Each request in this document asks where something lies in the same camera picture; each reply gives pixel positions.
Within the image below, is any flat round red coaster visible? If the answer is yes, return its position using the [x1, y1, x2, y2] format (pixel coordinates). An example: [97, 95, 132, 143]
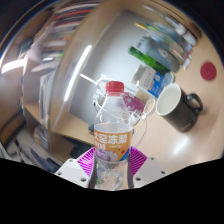
[200, 61, 218, 82]

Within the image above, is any clear red-capped drink bottle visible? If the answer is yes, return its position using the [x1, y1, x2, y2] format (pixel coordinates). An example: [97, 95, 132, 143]
[88, 80, 134, 192]

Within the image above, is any blue and white carton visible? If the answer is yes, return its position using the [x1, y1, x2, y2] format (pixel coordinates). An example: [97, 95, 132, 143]
[130, 63, 166, 99]

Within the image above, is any long ceiling light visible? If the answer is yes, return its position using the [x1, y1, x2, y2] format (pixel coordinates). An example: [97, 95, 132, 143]
[0, 59, 28, 75]

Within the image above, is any white light bar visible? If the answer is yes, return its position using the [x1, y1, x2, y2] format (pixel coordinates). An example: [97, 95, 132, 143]
[63, 44, 93, 104]

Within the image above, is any black mug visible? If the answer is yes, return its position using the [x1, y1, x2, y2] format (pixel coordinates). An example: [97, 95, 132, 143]
[155, 83, 204, 133]

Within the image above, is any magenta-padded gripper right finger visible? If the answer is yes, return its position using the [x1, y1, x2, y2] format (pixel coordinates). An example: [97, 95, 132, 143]
[128, 145, 169, 189]

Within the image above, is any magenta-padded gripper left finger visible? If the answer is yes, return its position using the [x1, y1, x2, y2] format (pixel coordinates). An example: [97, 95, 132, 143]
[54, 147, 98, 189]

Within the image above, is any pink packet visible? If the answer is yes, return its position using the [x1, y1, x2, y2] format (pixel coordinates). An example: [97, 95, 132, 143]
[121, 94, 148, 116]

